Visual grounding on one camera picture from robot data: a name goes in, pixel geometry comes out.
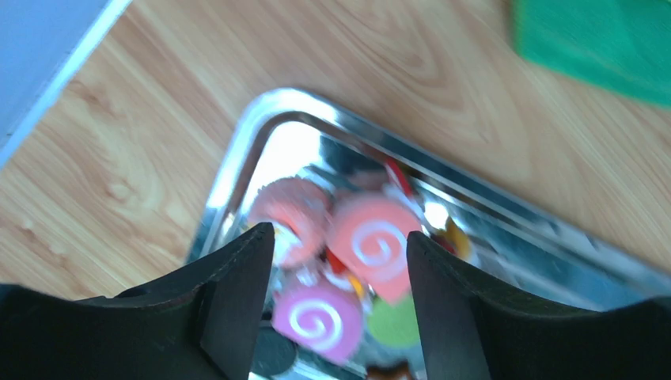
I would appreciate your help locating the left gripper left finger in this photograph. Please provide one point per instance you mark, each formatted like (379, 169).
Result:
(197, 322)

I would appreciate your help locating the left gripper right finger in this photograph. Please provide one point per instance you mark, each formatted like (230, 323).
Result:
(475, 326)

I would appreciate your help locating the brown star cookie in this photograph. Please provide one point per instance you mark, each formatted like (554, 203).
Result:
(399, 371)

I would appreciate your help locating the steel rectangular tray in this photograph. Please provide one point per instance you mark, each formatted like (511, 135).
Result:
(289, 132)

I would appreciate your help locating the green macaron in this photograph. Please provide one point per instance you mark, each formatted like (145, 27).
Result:
(395, 325)

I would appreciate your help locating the black round cookie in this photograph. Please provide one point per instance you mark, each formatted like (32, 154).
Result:
(274, 354)

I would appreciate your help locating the pink swirl roll cake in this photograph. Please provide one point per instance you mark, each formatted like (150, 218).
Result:
(322, 317)

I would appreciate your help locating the salmon swirl roll cake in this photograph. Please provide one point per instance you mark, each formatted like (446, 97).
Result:
(369, 235)

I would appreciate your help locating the orange swirl roll cake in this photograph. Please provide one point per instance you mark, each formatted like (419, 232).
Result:
(300, 213)

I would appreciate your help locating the green cloth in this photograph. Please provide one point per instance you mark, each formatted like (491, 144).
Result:
(622, 46)

